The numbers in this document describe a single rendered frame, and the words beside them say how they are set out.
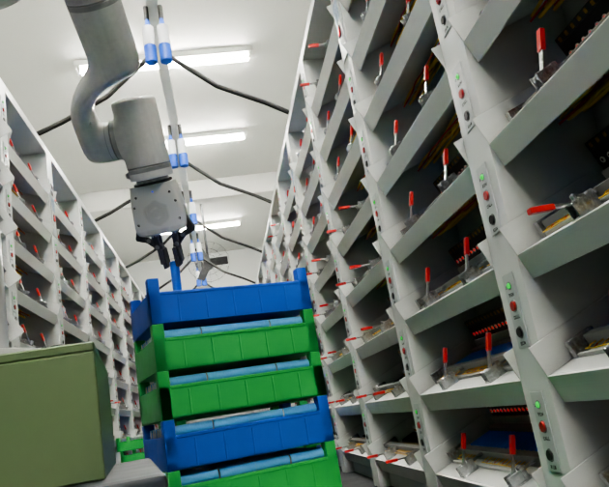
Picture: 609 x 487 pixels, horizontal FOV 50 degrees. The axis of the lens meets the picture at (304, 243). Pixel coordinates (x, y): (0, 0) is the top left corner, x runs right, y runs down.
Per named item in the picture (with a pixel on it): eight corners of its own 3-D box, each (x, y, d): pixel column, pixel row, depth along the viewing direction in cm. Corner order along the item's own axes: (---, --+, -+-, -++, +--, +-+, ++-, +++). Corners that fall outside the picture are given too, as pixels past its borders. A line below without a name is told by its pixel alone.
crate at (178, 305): (152, 324, 111) (146, 278, 113) (132, 342, 129) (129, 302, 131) (312, 307, 124) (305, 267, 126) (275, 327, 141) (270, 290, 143)
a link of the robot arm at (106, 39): (18, 19, 107) (86, 175, 126) (115, -1, 107) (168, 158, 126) (30, 2, 115) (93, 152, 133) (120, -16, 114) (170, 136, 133)
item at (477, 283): (508, 290, 113) (463, 223, 116) (414, 335, 172) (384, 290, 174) (596, 233, 118) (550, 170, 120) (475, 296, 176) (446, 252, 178)
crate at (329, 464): (173, 525, 104) (167, 472, 105) (150, 515, 121) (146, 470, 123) (342, 486, 116) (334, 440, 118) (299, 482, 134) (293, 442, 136)
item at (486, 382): (536, 404, 109) (488, 332, 111) (429, 411, 167) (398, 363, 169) (626, 339, 113) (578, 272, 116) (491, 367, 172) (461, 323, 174)
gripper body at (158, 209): (120, 184, 126) (134, 240, 128) (172, 173, 125) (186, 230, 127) (131, 179, 133) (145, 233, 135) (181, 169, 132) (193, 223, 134)
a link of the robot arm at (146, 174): (119, 172, 125) (123, 187, 125) (164, 163, 124) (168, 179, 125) (132, 168, 133) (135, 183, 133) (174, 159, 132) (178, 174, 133)
